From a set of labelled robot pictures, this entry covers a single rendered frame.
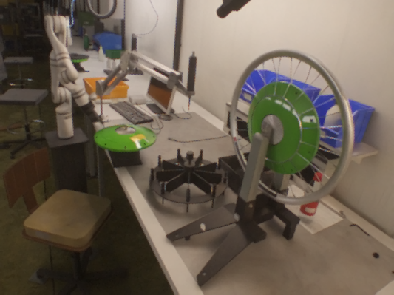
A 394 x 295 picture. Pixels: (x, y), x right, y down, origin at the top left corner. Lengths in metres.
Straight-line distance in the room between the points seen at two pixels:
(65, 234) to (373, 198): 1.48
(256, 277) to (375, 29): 1.10
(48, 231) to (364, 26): 1.77
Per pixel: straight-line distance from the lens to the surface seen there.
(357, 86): 1.48
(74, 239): 1.61
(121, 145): 1.42
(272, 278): 1.08
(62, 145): 1.96
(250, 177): 1.01
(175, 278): 1.02
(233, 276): 1.05
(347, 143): 0.85
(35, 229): 1.71
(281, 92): 0.96
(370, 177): 1.50
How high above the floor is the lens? 1.70
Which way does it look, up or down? 23 degrees down
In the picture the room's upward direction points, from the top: 6 degrees clockwise
